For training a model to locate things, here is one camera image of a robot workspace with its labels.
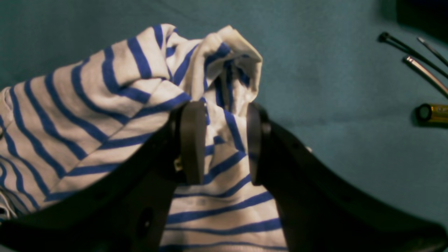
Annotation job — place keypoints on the metal hex key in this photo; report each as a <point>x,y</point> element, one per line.
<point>417,62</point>

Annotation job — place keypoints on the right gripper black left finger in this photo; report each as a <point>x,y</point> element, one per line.
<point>127,210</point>

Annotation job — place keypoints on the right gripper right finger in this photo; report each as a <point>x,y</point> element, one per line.
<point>321,212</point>

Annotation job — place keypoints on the blue white striped T-shirt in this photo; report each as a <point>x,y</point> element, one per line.
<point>66,130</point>

